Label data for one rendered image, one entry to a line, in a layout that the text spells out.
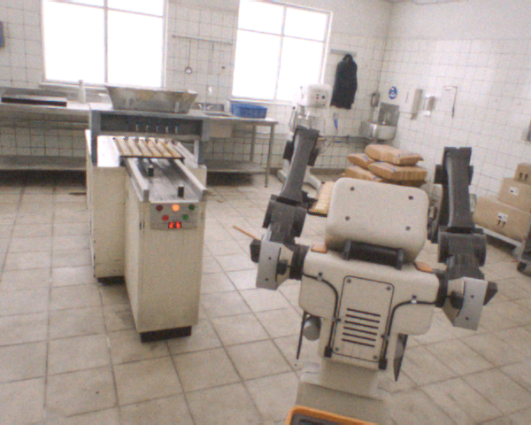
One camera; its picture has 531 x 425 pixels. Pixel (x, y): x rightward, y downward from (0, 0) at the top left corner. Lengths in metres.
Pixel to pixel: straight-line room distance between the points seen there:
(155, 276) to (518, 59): 4.57
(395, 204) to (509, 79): 4.85
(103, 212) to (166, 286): 0.77
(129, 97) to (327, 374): 2.22
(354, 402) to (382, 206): 0.47
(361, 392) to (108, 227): 2.25
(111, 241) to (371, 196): 2.32
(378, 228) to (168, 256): 1.62
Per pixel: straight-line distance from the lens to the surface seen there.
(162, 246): 2.38
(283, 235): 1.05
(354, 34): 7.11
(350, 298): 0.95
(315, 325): 1.14
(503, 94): 5.79
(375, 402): 1.15
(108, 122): 2.96
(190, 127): 3.03
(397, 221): 0.96
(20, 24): 5.93
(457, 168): 1.35
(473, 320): 1.06
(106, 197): 2.98
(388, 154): 5.81
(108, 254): 3.12
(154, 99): 2.93
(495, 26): 6.05
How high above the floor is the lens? 1.54
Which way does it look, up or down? 18 degrees down
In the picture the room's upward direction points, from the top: 7 degrees clockwise
